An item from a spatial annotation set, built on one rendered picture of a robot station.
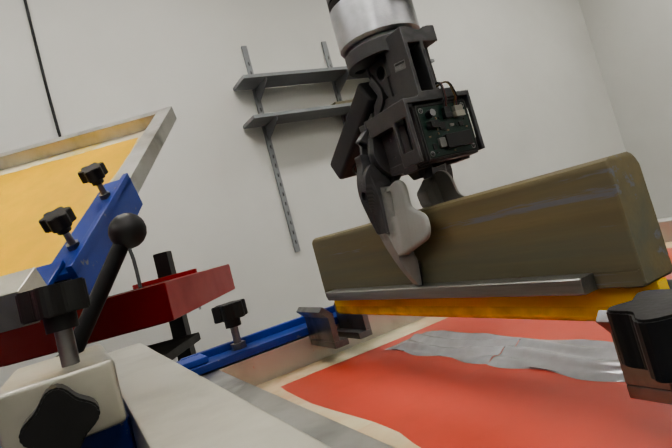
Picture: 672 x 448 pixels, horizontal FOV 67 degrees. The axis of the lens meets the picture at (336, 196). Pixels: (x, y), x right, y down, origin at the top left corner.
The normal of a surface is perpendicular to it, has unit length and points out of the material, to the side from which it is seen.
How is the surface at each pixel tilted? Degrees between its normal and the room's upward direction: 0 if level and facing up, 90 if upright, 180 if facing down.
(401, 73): 90
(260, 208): 90
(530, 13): 90
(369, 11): 90
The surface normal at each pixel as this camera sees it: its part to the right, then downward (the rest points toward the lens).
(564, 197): -0.85, 0.20
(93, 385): 0.45, -0.18
